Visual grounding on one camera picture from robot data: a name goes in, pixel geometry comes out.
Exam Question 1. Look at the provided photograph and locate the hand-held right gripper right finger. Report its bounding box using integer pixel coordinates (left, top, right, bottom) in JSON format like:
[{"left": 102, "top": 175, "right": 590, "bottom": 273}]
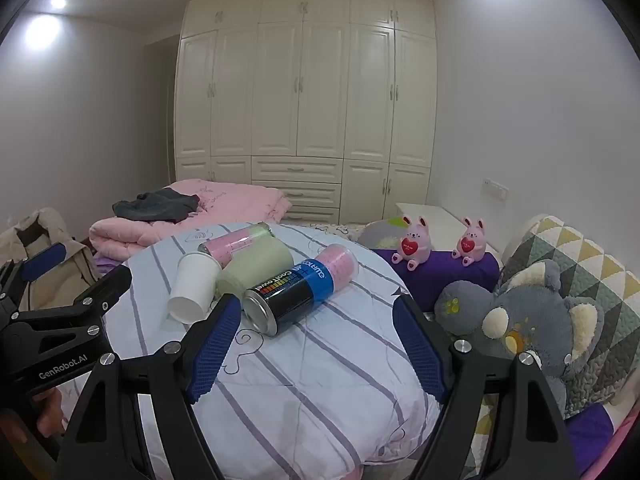
[{"left": 391, "top": 295, "right": 581, "bottom": 480}]

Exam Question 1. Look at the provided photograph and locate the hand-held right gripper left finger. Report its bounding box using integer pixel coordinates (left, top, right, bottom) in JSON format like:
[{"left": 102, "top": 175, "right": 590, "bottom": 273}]
[{"left": 57, "top": 293, "right": 244, "bottom": 480}]

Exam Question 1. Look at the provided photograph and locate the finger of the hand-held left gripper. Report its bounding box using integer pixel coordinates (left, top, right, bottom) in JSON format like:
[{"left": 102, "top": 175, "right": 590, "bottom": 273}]
[
  {"left": 0, "top": 241, "right": 69, "bottom": 322},
  {"left": 12, "top": 265, "right": 134, "bottom": 325}
]

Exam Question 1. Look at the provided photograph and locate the white paper cup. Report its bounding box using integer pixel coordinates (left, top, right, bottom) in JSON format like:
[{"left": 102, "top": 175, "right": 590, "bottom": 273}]
[{"left": 166, "top": 251, "right": 223, "bottom": 324}]

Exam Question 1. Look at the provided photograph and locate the pale green cup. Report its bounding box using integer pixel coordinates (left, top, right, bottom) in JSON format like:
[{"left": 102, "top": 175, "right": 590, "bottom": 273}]
[{"left": 215, "top": 237, "right": 295, "bottom": 301}]

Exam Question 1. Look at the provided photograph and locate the person's left hand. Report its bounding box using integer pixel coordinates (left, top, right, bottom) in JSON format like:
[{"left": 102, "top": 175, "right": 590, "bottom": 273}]
[{"left": 0, "top": 389, "right": 65, "bottom": 444}]

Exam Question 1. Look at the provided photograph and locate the purple cloth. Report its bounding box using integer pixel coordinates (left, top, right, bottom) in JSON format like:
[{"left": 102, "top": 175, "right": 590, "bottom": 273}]
[{"left": 92, "top": 252, "right": 132, "bottom": 275}]

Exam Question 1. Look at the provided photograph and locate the beige jacket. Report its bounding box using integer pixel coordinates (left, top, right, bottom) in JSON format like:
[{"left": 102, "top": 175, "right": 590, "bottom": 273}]
[{"left": 0, "top": 206, "right": 102, "bottom": 312}]

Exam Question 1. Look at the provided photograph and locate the purple cushion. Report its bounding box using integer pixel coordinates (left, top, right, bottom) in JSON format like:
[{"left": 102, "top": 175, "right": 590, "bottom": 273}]
[{"left": 372, "top": 247, "right": 501, "bottom": 312}]

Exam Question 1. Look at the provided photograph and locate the dark grey garment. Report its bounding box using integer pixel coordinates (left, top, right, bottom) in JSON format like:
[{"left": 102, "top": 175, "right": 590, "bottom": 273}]
[{"left": 112, "top": 188, "right": 201, "bottom": 224}]

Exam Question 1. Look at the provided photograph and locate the black and blue can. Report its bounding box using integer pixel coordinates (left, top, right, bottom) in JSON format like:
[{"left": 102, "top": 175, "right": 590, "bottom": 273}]
[{"left": 242, "top": 243, "right": 360, "bottom": 337}]

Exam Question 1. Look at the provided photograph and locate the pink and green can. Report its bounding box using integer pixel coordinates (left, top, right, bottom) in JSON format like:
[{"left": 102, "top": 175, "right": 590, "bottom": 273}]
[{"left": 197, "top": 221, "right": 276, "bottom": 267}]

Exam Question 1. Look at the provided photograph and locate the pink bunny toy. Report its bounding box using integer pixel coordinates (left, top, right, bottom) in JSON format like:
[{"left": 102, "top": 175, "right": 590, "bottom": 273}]
[
  {"left": 451, "top": 216, "right": 489, "bottom": 266},
  {"left": 391, "top": 214, "right": 435, "bottom": 271}
]

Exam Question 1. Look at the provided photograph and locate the grey elephant plush toy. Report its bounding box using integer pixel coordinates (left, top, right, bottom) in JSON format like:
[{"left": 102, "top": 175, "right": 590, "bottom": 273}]
[{"left": 433, "top": 259, "right": 609, "bottom": 419}]

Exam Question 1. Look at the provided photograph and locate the grey round cushion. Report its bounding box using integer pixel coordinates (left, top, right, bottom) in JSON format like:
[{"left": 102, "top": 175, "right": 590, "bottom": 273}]
[{"left": 357, "top": 217, "right": 407, "bottom": 250}]

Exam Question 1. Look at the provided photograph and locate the white nightstand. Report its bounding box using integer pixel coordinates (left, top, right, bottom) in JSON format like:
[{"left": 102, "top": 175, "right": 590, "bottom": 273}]
[{"left": 395, "top": 202, "right": 501, "bottom": 257}]

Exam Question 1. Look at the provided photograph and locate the pink quilt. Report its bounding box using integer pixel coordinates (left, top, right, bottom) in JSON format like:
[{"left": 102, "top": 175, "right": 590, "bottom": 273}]
[{"left": 89, "top": 179, "right": 294, "bottom": 261}]

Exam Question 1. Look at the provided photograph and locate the purple bed sheet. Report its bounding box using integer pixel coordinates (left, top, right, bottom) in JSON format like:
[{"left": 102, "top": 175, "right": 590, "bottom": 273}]
[{"left": 562, "top": 400, "right": 640, "bottom": 480}]

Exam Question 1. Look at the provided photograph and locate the triangle patterned quilted pillow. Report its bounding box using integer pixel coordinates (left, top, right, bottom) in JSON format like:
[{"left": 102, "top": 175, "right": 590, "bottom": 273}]
[{"left": 492, "top": 215, "right": 640, "bottom": 419}]

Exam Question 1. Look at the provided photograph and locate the cream wardrobe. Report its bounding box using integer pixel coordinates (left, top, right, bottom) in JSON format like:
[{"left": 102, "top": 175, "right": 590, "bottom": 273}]
[{"left": 172, "top": 0, "right": 440, "bottom": 225}]

